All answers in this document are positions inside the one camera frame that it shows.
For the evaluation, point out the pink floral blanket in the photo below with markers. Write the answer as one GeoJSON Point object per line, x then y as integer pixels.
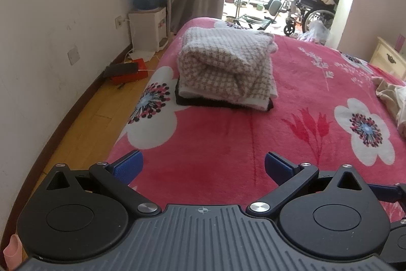
{"type": "Point", "coordinates": [222, 137]}

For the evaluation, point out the beige jacket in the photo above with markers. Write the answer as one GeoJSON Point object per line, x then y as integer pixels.
{"type": "Point", "coordinates": [393, 96]}

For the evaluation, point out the white water dispenser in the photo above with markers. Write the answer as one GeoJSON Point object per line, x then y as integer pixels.
{"type": "Point", "coordinates": [147, 29]}

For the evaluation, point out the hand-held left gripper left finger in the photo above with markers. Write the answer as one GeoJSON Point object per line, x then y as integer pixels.
{"type": "Point", "coordinates": [128, 166]}

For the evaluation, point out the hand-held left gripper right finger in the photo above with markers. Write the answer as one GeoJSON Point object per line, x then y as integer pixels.
{"type": "Point", "coordinates": [279, 166]}

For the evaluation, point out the wheelchair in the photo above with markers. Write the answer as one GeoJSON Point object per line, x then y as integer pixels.
{"type": "Point", "coordinates": [312, 1]}

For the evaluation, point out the black folded garment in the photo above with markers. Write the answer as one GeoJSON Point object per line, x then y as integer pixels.
{"type": "Point", "coordinates": [203, 103]}

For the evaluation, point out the black folding frame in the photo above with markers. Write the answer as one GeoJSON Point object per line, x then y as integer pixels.
{"type": "Point", "coordinates": [253, 21]}

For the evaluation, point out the clear plastic bag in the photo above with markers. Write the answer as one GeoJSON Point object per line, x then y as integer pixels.
{"type": "Point", "coordinates": [315, 33]}

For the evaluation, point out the beige houndstooth knit cardigan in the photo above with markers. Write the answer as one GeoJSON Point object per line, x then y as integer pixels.
{"type": "Point", "coordinates": [222, 67]}

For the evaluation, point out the red box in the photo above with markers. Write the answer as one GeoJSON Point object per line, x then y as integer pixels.
{"type": "Point", "coordinates": [133, 78]}

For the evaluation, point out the cream nightstand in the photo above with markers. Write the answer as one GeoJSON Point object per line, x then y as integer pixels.
{"type": "Point", "coordinates": [388, 58]}

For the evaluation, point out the blank wall plate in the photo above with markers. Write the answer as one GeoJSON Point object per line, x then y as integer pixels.
{"type": "Point", "coordinates": [74, 56]}

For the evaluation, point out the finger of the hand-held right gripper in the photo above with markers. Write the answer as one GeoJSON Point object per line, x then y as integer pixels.
{"type": "Point", "coordinates": [385, 194]}
{"type": "Point", "coordinates": [398, 242]}

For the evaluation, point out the wall socket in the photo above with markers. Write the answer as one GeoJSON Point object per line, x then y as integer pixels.
{"type": "Point", "coordinates": [119, 22]}

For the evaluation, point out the pink soft object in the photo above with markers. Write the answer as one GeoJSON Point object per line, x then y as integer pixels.
{"type": "Point", "coordinates": [12, 252]}

